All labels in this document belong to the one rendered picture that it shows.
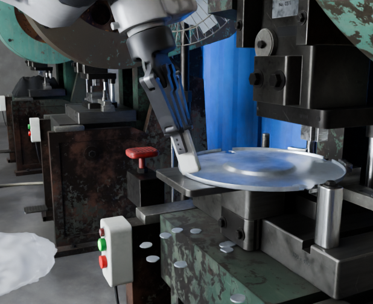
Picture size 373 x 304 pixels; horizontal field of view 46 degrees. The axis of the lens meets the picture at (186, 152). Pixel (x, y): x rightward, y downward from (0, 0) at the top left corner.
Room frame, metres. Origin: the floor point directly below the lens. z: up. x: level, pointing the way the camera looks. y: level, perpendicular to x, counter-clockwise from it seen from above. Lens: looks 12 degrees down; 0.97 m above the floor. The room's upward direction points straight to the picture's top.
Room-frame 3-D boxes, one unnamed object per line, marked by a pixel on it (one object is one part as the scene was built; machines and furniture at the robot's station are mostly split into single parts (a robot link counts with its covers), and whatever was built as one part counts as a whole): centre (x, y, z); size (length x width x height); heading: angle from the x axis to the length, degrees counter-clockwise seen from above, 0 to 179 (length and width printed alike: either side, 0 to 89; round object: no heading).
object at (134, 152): (1.01, 0.10, 0.72); 0.07 x 0.06 x 0.08; 115
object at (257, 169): (0.76, -0.13, 0.78); 0.29 x 0.29 x 0.01
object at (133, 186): (0.99, 0.10, 0.62); 0.10 x 0.06 x 0.20; 25
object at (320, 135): (0.81, -0.24, 0.84); 0.05 x 0.03 x 0.04; 25
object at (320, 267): (0.81, -0.24, 0.68); 0.45 x 0.30 x 0.06; 25
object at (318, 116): (0.81, -0.25, 0.86); 0.20 x 0.16 x 0.05; 25
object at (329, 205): (0.60, -0.20, 0.75); 0.03 x 0.03 x 0.10; 25
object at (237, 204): (0.74, -0.09, 0.72); 0.25 x 0.14 x 0.14; 115
